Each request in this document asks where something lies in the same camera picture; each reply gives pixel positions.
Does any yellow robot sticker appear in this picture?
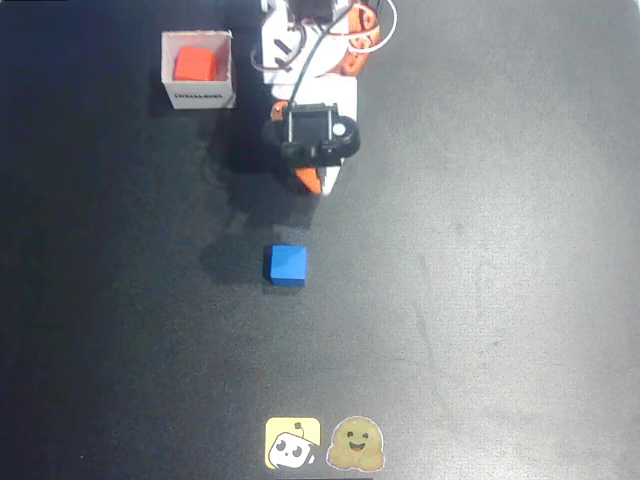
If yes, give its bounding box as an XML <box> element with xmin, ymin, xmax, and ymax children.
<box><xmin>264</xmin><ymin>416</ymin><xmax>322</xmax><ymax>470</ymax></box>

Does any white cardboard box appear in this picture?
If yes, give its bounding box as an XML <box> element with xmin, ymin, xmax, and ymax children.
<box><xmin>160</xmin><ymin>29</ymin><xmax>238</xmax><ymax>111</ymax></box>

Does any black gripper-mounted camera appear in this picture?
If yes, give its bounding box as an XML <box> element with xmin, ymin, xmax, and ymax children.
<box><xmin>262</xmin><ymin>102</ymin><xmax>362</xmax><ymax>169</ymax></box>

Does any hugging face emoji sticker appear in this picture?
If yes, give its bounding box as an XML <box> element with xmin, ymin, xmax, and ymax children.
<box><xmin>326</xmin><ymin>415</ymin><xmax>386</xmax><ymax>472</ymax></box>

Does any blue cube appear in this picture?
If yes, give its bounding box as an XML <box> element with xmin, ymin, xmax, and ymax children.
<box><xmin>263</xmin><ymin>244</ymin><xmax>308</xmax><ymax>288</ymax></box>

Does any white cable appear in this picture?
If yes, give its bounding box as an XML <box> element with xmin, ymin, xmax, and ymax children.
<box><xmin>344</xmin><ymin>0</ymin><xmax>399</xmax><ymax>54</ymax></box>

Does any red cube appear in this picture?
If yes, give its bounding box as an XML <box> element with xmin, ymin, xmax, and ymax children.
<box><xmin>173</xmin><ymin>46</ymin><xmax>219</xmax><ymax>82</ymax></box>

